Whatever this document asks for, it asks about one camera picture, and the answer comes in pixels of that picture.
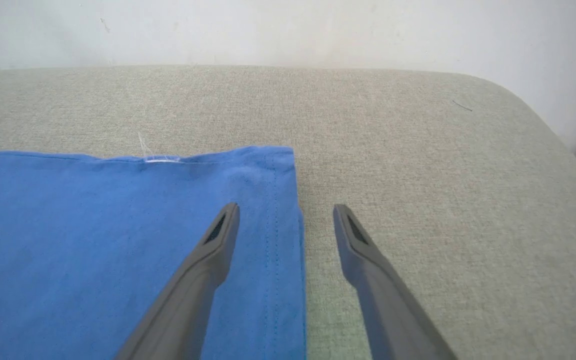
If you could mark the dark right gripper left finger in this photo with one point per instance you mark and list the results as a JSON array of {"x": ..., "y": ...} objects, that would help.
[{"x": 183, "y": 310}]

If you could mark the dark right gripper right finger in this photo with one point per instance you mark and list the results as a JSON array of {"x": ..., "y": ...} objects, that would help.
[{"x": 393, "y": 320}]

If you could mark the blue white Lakers jersey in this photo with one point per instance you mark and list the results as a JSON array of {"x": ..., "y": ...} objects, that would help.
[{"x": 68, "y": 250}]

